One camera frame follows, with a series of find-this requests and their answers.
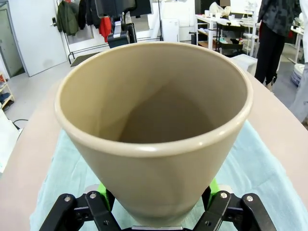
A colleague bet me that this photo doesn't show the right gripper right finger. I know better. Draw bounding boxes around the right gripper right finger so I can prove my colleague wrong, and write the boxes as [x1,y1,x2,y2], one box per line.
[192,179,277,231]

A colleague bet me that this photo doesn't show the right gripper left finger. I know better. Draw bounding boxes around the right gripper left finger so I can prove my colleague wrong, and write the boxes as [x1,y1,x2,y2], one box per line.
[42,182,121,231]

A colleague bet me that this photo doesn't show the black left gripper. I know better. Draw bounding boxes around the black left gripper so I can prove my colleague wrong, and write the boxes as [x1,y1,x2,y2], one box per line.
[94,0,138,50]

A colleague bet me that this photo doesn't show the teal cloth mat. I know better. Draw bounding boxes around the teal cloth mat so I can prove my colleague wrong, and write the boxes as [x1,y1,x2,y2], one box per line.
[28,120,308,231]

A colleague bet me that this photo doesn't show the tall brown cup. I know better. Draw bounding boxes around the tall brown cup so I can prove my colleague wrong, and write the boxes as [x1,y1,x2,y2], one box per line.
[54,41,254,227]

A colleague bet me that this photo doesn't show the dark green floor mat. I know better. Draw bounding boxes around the dark green floor mat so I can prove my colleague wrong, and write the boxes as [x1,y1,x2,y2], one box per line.
[69,51,99,67]

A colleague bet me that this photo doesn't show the red hanging garment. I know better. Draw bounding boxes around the red hanging garment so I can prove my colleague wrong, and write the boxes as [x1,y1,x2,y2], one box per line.
[99,16,113,43]

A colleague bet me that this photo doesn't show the white air purifier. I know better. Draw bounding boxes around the white air purifier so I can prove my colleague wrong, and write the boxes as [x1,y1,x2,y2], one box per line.
[161,18,180,43]

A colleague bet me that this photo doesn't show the black coat rack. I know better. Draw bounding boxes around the black coat rack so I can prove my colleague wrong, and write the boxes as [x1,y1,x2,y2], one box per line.
[61,0,102,66]

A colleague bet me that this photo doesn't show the green hanging jacket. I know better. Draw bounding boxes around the green hanging jacket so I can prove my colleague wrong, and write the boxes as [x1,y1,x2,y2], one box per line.
[56,0,80,37]

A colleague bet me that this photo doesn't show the white shelving rack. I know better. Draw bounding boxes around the white shelving rack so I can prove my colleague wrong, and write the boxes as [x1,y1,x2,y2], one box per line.
[194,13,262,60]

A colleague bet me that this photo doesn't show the white door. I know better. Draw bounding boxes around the white door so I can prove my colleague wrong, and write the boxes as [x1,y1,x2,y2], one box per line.
[6,0,68,77]

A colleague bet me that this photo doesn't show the white plastic bag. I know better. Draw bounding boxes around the white plastic bag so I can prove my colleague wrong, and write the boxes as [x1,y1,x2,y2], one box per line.
[208,1,232,18]

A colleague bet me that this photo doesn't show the black utility cart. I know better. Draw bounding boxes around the black utility cart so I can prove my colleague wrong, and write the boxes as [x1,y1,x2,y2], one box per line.
[216,23,244,57]

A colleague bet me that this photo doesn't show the white storage bin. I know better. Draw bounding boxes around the white storage bin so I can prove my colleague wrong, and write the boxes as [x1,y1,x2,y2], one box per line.
[230,54,257,78]

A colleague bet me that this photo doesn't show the wooden shelf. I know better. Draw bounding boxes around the wooden shelf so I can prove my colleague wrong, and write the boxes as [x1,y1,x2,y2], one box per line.
[0,71,15,109]

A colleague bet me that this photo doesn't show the person in camouflage top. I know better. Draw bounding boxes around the person in camouflage top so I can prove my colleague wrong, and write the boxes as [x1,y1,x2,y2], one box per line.
[254,0,302,92]

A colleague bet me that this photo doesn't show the white ribbed round tub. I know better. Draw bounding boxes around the white ribbed round tub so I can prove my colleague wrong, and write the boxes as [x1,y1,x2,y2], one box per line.
[290,63,302,85]

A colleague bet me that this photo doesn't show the black floor cable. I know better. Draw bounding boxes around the black floor cable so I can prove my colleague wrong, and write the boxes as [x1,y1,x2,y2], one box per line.
[12,117,25,132]

